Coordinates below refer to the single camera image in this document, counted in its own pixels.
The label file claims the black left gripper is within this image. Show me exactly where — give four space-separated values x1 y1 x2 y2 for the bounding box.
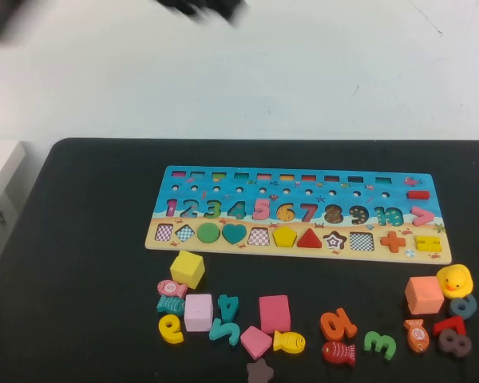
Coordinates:
155 0 251 27

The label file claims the yellow pentagon piece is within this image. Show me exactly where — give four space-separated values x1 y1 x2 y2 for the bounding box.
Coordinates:
272 226 299 248

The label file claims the pink number five piece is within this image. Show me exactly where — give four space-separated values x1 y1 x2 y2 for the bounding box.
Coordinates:
251 198 271 221

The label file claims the green circle piece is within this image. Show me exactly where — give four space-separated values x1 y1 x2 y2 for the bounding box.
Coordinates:
196 222 221 244

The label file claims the teal heart piece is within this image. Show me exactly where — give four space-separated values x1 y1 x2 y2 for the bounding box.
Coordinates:
221 223 248 246

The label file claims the colourful wooden puzzle board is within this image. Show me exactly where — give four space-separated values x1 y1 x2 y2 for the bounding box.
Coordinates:
144 165 452 265

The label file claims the red triangle piece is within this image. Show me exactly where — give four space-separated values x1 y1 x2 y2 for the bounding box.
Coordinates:
296 228 323 249

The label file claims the orange plus sign piece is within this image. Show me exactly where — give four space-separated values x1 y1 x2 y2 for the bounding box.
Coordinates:
379 231 407 254

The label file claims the pink greater-than sign piece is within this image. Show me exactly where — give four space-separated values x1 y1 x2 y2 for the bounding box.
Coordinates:
410 206 435 227

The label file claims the teal number four piece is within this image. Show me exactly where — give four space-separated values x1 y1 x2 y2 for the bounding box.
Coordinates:
217 294 240 322

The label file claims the yellow equals sign piece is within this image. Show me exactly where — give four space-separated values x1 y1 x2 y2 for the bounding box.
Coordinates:
414 235 441 253

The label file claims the yellow number six piece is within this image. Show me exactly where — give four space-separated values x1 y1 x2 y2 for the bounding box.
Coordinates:
158 314 185 345

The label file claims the teal number five piece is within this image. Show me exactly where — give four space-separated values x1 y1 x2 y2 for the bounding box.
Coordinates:
208 318 241 346

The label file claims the pink diamond piece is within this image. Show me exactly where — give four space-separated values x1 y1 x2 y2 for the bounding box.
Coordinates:
239 326 273 360

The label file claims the orange number ten piece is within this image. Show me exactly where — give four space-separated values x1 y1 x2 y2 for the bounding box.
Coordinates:
319 307 358 342

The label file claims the green number three piece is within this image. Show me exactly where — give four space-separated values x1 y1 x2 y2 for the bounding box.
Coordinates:
363 330 397 361

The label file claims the red number seven piece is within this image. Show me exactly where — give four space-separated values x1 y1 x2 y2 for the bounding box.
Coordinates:
432 315 466 338

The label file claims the grey-blue number nine piece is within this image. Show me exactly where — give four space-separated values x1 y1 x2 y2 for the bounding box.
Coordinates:
449 294 477 321

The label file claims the brown number eight piece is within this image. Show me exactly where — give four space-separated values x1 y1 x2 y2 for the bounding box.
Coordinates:
437 328 473 357

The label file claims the yellow wooden cube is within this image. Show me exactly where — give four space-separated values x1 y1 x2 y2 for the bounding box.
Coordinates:
169 250 206 290

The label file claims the white cabinet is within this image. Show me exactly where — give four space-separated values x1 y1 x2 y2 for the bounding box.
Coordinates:
0 140 26 280

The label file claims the pink fish with five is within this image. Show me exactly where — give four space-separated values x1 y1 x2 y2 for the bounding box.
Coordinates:
156 279 188 299

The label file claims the teal striped wooden fish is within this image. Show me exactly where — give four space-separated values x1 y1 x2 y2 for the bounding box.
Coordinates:
156 294 186 317

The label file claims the light pink wooden cube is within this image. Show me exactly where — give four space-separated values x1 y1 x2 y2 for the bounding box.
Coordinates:
184 294 215 333

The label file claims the hot pink rectangular block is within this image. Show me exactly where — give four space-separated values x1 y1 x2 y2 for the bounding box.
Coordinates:
258 294 291 334

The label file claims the yellow wooden fish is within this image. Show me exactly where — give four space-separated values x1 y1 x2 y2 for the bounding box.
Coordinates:
272 330 307 354

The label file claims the salmon orange wooden cube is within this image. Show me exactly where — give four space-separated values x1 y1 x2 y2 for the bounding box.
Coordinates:
404 276 444 315

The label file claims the yellow rubber duck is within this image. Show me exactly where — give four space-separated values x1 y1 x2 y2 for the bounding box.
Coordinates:
436 263 473 299

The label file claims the red wooden fish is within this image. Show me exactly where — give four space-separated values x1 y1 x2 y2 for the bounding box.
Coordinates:
321 340 356 367

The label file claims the orange fish with ten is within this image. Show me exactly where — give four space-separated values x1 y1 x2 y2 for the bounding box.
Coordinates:
402 318 430 353

